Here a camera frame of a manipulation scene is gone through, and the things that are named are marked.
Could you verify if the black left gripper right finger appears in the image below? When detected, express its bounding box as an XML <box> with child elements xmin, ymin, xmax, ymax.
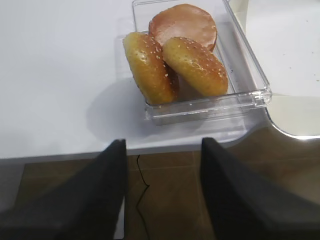
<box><xmin>201</xmin><ymin>137</ymin><xmax>320</xmax><ymax>240</ymax></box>

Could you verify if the sesame bun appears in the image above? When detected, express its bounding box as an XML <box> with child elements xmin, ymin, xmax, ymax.
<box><xmin>122</xmin><ymin>32</ymin><xmax>179</xmax><ymax>105</ymax></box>
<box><xmin>162</xmin><ymin>37</ymin><xmax>229</xmax><ymax>97</ymax></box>

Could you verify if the left sesame bun top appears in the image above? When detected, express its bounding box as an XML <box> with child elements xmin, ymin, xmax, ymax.
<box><xmin>122</xmin><ymin>32</ymin><xmax>179</xmax><ymax>105</ymax></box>

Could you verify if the brown bun bottom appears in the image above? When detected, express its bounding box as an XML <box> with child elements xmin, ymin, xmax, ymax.
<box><xmin>148</xmin><ymin>3</ymin><xmax>218</xmax><ymax>51</ymax></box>

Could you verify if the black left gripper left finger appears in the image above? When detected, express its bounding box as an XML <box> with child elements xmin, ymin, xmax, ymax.
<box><xmin>0</xmin><ymin>139</ymin><xmax>127</xmax><ymax>240</ymax></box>

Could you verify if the right sesame bun top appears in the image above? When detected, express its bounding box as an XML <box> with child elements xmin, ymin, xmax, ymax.
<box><xmin>162</xmin><ymin>37</ymin><xmax>229</xmax><ymax>97</ymax></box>

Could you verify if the white cutting board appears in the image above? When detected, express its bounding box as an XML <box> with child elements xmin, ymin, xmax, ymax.
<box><xmin>229</xmin><ymin>0</ymin><xmax>320</xmax><ymax>140</ymax></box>

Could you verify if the clear plastic bun container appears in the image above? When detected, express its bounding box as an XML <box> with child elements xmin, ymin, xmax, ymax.
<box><xmin>132</xmin><ymin>0</ymin><xmax>272</xmax><ymax>125</ymax></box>

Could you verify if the thin black cable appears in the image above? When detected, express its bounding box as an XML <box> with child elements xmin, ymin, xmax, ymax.
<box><xmin>135</xmin><ymin>154</ymin><xmax>151</xmax><ymax>240</ymax></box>

